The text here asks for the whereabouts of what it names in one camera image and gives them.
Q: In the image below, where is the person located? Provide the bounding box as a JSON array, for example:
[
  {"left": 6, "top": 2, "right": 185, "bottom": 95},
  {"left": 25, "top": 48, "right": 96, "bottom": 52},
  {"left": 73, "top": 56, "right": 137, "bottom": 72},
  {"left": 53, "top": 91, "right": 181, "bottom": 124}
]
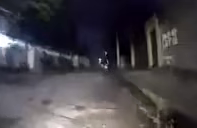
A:
[{"left": 99, "top": 49, "right": 110, "bottom": 71}]

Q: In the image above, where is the pale pole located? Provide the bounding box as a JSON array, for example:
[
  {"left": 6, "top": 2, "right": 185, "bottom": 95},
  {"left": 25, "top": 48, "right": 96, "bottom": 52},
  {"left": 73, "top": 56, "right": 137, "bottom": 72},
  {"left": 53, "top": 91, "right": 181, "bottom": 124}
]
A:
[
  {"left": 115, "top": 31, "right": 121, "bottom": 69},
  {"left": 129, "top": 36, "right": 136, "bottom": 70}
]

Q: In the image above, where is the grey asphalt road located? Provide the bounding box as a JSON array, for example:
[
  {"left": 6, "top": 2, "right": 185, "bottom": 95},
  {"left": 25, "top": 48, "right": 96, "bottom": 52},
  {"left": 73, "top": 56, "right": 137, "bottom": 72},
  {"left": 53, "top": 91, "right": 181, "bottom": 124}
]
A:
[{"left": 0, "top": 68, "right": 160, "bottom": 128}]

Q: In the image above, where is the dark leafy tree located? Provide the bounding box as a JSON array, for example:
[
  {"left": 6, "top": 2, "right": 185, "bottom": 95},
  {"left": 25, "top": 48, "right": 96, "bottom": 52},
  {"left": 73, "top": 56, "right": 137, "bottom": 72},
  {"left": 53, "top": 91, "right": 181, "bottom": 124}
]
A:
[{"left": 5, "top": 0, "right": 74, "bottom": 38}]

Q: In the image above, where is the raised grey pavement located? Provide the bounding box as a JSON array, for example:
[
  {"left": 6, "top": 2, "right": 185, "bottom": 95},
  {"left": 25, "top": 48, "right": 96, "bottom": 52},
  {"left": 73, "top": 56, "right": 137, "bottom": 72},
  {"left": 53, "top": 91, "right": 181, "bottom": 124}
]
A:
[{"left": 114, "top": 66, "right": 197, "bottom": 128}]

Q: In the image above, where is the pale long wall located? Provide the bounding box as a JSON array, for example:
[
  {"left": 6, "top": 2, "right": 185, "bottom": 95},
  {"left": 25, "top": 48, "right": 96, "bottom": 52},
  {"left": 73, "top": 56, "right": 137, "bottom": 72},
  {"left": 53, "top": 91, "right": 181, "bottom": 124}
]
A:
[{"left": 0, "top": 9, "right": 92, "bottom": 73}]

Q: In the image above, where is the wall with pale gateway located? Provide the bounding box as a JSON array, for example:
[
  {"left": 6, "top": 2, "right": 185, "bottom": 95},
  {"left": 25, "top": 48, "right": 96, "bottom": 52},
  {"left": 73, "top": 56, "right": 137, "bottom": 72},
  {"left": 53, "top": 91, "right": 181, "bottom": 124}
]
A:
[{"left": 144, "top": 13, "right": 197, "bottom": 73}]

